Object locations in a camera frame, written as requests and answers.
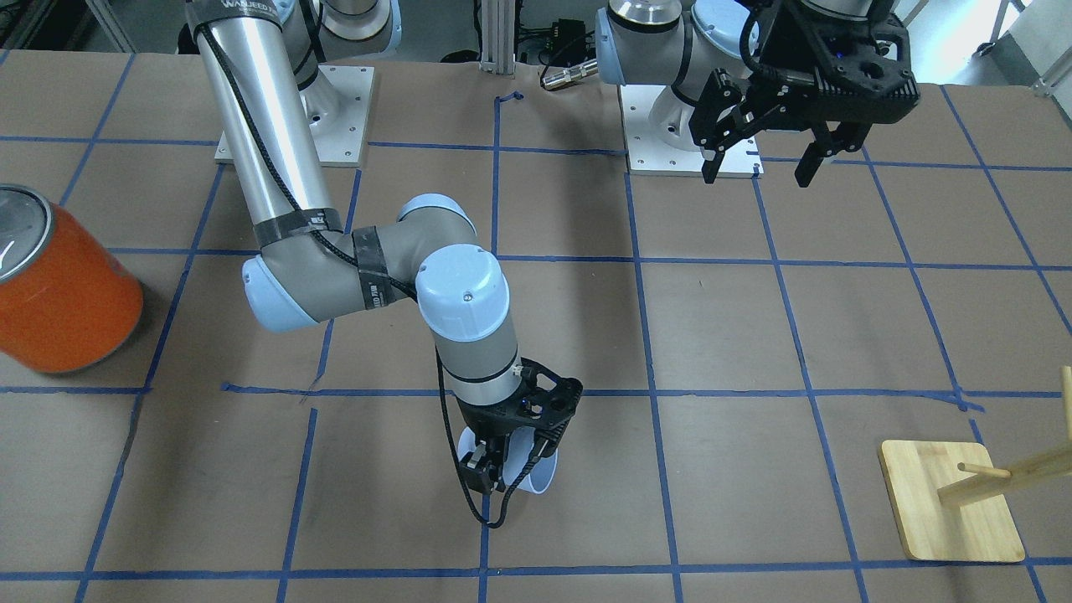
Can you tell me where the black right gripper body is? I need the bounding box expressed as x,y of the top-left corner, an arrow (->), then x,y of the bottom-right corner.
458,358 -> 583,457

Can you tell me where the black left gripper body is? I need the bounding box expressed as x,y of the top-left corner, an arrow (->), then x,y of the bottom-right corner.
740,1 -> 921,130

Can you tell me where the light blue plastic cup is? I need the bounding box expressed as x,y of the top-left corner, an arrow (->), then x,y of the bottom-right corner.
456,426 -> 559,495

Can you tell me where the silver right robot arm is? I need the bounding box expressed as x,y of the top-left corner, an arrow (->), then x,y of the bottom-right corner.
184,1 -> 582,495

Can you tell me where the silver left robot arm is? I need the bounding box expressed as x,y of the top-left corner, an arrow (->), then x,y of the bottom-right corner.
498,1 -> 918,400

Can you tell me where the wooden cup stand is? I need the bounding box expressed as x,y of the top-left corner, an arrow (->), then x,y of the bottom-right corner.
870,365 -> 1069,564

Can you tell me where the orange can with grey lid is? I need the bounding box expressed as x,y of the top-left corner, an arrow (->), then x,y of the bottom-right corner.
1,183 -> 144,374

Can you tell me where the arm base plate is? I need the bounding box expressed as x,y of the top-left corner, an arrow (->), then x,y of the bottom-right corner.
214,65 -> 375,168
617,84 -> 764,178

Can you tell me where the aluminium frame post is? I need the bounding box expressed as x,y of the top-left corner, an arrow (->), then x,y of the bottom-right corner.
478,0 -> 519,79

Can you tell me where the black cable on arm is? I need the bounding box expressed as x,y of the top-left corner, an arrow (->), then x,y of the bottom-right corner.
194,23 -> 420,302

